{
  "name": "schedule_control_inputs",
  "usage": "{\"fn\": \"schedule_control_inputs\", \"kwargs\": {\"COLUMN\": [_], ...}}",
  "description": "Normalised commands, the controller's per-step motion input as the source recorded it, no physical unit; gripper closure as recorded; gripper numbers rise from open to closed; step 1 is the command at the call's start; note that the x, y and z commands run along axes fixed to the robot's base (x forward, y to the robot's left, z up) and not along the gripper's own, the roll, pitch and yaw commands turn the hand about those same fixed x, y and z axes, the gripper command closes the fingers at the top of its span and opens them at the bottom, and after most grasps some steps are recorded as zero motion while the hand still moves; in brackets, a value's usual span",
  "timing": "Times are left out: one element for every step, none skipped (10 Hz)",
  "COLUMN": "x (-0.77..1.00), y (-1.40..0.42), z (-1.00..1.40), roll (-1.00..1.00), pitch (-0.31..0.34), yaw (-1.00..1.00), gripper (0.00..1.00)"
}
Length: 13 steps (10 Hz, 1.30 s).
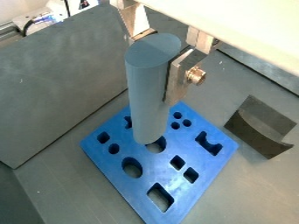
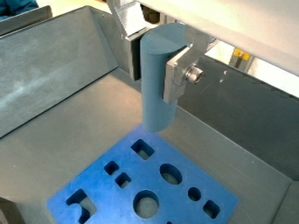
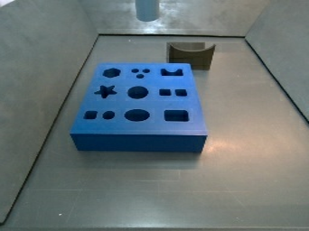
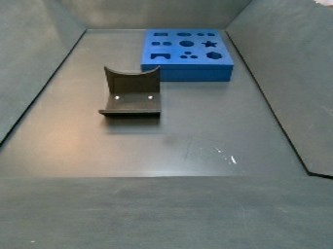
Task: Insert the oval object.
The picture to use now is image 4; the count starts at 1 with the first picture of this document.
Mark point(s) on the black curved holder stand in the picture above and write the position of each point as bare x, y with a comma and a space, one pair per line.
134, 93

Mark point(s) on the blue shape sorter box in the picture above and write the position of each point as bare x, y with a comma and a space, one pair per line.
192, 55

